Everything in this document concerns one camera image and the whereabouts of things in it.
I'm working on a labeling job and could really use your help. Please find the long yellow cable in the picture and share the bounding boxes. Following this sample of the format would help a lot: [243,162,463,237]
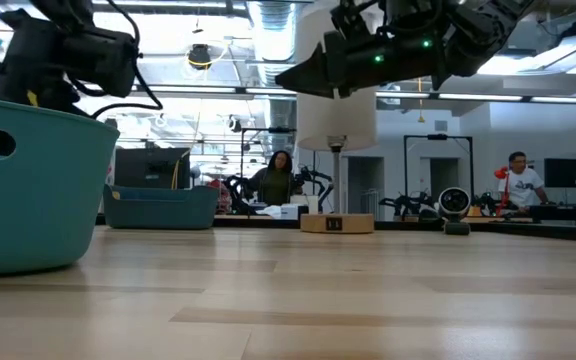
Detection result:
[170,99,203,190]

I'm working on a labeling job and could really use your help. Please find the silver ventilation duct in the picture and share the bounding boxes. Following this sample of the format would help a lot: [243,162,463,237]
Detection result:
[250,0,302,146]

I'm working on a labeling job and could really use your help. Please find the black overhead camera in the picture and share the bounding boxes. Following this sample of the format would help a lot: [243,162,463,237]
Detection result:
[187,43,213,71]

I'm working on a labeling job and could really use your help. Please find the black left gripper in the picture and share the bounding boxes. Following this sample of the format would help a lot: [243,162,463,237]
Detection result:
[0,9,87,117]

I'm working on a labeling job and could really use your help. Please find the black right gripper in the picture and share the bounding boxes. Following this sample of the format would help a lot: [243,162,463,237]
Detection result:
[275,29,369,100]

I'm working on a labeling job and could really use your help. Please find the white shade wooden base lamp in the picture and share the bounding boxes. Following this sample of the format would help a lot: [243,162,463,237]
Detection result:
[295,4,379,235]

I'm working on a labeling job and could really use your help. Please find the black monitor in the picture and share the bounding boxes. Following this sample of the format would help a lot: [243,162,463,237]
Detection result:
[544,158,576,190]
[114,147,192,190]

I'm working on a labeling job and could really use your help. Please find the person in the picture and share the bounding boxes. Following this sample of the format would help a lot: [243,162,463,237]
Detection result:
[246,149,303,207]
[496,151,550,212]

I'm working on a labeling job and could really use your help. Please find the black webcam on stand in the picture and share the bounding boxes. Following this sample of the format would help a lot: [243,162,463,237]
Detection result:
[437,186,472,236]

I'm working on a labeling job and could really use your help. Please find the black workbench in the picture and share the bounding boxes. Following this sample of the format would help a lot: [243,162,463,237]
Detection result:
[527,202,576,227]

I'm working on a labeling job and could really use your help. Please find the white box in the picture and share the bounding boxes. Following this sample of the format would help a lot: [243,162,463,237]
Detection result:
[257,194,320,221]

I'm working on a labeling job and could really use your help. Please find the red desk lamp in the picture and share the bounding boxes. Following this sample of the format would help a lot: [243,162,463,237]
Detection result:
[493,165,512,216]

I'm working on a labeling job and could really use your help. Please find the long white light bar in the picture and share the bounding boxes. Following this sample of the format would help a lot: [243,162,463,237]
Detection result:
[0,79,576,106]

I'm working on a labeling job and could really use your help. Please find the teal plastic bin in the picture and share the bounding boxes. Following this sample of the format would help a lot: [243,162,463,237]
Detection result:
[0,94,121,279]
[102,183,221,230]

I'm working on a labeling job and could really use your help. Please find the black monitor back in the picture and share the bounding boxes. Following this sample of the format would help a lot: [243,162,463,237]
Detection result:
[114,147,192,190]

